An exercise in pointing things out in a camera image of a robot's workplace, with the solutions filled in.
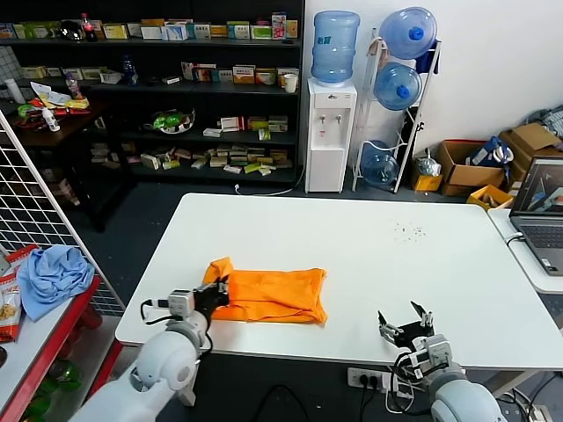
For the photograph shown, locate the dark blue plastic bottle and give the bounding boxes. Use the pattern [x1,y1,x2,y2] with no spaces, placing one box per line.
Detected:
[121,55,140,87]

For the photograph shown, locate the upright blue water jug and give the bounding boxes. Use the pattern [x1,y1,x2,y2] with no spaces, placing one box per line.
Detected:
[311,11,361,85]

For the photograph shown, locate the bowl with green bags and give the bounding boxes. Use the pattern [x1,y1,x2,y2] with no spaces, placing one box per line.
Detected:
[144,108,197,135]

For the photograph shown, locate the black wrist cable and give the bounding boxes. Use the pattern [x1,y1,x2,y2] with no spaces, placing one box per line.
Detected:
[140,298,171,326]
[386,351,424,414]

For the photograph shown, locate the white metal jug rack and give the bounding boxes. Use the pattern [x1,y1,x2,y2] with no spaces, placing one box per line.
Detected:
[352,27,442,194]

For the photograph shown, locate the red snack bag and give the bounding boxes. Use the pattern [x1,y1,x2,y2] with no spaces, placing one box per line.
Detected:
[0,274,24,344]

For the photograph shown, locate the blue white medicine box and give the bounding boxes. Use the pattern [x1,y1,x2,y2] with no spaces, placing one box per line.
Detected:
[160,22,190,41]

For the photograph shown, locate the blue water jug lying tilted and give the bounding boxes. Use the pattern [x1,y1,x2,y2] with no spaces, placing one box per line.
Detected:
[379,6,439,62]
[374,62,423,113]
[360,140,401,189]

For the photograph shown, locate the blue bag with white handles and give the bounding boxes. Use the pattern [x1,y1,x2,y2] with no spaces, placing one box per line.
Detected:
[469,135,515,169]

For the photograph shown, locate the white water dispenser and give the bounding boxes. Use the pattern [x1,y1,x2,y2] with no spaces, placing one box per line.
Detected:
[305,77,358,193]

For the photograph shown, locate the pink cartoon carton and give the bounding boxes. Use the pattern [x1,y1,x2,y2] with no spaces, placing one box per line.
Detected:
[271,11,289,40]

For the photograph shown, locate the orange white medicine box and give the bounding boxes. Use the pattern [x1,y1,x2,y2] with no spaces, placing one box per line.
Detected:
[233,65,257,85]

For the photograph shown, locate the green plastic bottle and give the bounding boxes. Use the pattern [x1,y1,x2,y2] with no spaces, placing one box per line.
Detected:
[43,360,84,395]

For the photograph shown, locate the navy cloth on rack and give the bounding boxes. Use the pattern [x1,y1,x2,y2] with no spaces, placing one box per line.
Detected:
[414,40,442,76]

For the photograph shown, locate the white wire grid panel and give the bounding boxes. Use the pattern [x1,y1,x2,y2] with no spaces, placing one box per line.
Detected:
[0,109,128,317]

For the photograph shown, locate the white cylinder bottle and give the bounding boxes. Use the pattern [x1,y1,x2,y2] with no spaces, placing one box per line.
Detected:
[4,78,25,106]

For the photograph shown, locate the yellow and white paper stack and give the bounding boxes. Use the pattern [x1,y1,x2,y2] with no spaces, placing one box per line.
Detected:
[30,81,91,111]

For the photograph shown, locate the black shelving unit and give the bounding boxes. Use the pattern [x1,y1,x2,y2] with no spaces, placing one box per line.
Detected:
[0,0,306,186]

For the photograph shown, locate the pile of grey clothes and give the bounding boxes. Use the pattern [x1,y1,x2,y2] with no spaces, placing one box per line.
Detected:
[527,105,563,138]

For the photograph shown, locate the red and white cart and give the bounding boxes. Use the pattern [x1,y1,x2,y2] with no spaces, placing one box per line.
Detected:
[0,276,125,422]

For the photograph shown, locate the dark wooden table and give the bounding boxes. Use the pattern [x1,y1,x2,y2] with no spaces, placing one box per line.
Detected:
[0,100,135,234]

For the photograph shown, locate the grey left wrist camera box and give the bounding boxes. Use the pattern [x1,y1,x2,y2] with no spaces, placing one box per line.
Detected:
[166,288,195,317]

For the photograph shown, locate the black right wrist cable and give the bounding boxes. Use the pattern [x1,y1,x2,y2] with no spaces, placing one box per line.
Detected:
[386,351,424,414]

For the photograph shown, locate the yellow plastic bin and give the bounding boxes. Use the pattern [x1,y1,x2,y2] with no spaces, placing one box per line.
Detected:
[467,184,515,211]

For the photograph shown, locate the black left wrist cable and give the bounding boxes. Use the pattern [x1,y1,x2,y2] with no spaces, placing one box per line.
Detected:
[140,298,171,326]

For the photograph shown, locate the purple drink bottle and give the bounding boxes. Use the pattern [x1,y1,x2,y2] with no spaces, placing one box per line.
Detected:
[64,72,84,101]

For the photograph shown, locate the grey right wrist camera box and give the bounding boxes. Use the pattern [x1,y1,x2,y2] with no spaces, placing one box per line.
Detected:
[408,336,454,375]

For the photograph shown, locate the white work table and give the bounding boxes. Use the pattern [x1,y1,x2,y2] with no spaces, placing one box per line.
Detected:
[114,193,563,370]

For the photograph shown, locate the small white bottle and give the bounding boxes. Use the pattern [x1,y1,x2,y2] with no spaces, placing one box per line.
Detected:
[41,107,62,133]

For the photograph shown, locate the grey open laptop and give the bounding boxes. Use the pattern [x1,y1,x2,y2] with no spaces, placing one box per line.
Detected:
[508,156,563,277]

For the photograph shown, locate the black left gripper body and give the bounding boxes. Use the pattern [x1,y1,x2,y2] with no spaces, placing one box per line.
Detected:
[194,285,230,314]

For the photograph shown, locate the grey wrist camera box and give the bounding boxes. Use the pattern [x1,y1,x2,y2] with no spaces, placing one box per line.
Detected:
[408,336,454,375]
[166,288,195,317]

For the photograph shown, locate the white floor cable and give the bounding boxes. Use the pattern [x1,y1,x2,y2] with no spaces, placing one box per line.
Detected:
[234,165,309,197]

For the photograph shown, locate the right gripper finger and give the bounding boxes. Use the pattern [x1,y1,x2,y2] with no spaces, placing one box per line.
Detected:
[377,309,400,340]
[410,301,435,329]

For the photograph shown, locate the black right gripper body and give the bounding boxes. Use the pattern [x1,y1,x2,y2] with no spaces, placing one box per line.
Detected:
[391,320,435,348]

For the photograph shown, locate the orange t-shirt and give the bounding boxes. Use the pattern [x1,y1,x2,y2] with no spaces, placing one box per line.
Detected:
[201,257,329,326]

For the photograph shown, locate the shiny black bowl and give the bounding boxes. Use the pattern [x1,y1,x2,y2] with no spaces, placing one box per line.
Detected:
[60,19,84,43]

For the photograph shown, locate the open brown cardboard box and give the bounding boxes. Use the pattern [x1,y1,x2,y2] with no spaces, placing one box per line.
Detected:
[438,140,507,198]

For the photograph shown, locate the light blue crumpled garment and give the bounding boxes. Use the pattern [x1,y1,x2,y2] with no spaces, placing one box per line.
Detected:
[16,244,96,324]

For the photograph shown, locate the white power strip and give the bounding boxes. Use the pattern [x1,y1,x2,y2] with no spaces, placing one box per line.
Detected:
[347,367,395,392]

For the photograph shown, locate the cola bottle red cap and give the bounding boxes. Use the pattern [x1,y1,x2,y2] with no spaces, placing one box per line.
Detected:
[79,12,99,44]

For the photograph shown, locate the small white side table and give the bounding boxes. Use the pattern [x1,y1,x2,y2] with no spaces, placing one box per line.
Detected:
[486,207,563,295]

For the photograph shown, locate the crumpled grey plastic bag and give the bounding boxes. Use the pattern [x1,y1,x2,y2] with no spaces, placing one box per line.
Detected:
[417,149,442,178]

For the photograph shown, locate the brown cardboard box with flaps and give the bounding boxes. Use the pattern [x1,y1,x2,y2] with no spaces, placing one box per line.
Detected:
[501,122,563,193]

